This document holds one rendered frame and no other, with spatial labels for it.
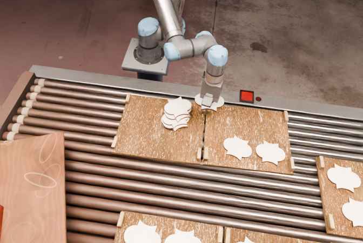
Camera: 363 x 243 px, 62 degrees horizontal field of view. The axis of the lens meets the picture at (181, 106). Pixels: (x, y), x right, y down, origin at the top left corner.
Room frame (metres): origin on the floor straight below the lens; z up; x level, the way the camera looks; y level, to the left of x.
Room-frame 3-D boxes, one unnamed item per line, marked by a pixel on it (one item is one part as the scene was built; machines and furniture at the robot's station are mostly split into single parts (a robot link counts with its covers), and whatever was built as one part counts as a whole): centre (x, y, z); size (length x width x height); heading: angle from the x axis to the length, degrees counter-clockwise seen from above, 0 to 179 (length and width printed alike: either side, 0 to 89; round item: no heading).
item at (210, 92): (0.88, -0.12, 1.17); 0.12 x 0.09 x 0.16; 164
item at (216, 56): (0.90, -0.13, 1.33); 0.09 x 0.08 x 0.11; 22
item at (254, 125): (0.81, -0.33, 0.93); 0.41 x 0.35 x 0.02; 87
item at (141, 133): (0.83, 0.09, 0.93); 0.41 x 0.35 x 0.02; 86
